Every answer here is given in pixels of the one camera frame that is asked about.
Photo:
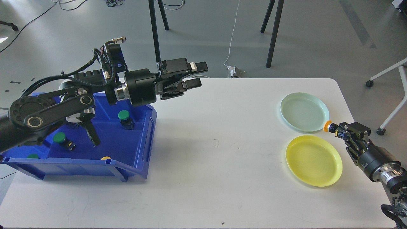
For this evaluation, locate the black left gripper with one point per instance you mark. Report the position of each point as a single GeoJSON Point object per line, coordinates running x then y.
{"type": "Point", "coordinates": [141, 87]}

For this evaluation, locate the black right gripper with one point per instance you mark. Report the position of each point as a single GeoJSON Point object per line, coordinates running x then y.
{"type": "Point", "coordinates": [374, 161]}

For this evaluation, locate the green push button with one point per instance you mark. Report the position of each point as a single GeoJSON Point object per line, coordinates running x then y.
{"type": "Point", "coordinates": [125, 119]}
{"type": "Point", "coordinates": [63, 141]}

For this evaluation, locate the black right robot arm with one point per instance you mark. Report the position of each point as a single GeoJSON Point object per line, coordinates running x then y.
{"type": "Point", "coordinates": [396, 211]}

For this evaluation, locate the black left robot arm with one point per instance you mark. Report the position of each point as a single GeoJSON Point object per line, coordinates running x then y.
{"type": "Point", "coordinates": [53, 101]}

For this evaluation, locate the yellow plate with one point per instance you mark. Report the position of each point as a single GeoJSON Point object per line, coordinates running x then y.
{"type": "Point", "coordinates": [314, 161]}

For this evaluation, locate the light green plate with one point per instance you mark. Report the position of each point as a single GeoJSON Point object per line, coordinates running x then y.
{"type": "Point", "coordinates": [304, 112]}

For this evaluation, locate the green push button front corner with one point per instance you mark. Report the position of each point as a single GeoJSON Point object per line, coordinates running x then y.
{"type": "Point", "coordinates": [33, 156]}

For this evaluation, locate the white power adapter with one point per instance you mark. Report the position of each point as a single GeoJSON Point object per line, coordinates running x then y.
{"type": "Point", "coordinates": [235, 72]}

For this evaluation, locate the blue plastic bin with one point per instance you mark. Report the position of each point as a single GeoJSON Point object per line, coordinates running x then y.
{"type": "Point", "coordinates": [129, 149]}

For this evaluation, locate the black stand right legs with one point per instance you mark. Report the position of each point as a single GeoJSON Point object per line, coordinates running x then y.
{"type": "Point", "coordinates": [280, 4]}

